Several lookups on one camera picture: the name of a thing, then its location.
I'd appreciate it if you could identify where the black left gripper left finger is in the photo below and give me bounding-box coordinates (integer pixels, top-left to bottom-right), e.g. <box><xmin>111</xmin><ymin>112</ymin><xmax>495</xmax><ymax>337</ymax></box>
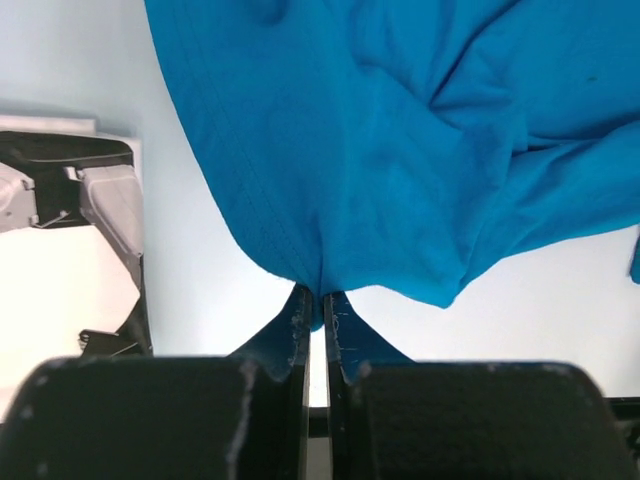
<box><xmin>1</xmin><ymin>286</ymin><xmax>313</xmax><ymax>479</ymax></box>

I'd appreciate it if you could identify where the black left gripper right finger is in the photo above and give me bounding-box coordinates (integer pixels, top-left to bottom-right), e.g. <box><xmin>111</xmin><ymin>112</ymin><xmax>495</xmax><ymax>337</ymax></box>
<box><xmin>323</xmin><ymin>292</ymin><xmax>635</xmax><ymax>479</ymax></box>

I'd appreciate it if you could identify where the blue t shirt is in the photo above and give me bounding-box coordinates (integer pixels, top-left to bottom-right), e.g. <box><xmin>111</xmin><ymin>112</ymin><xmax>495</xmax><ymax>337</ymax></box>
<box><xmin>142</xmin><ymin>0</ymin><xmax>640</xmax><ymax>334</ymax></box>

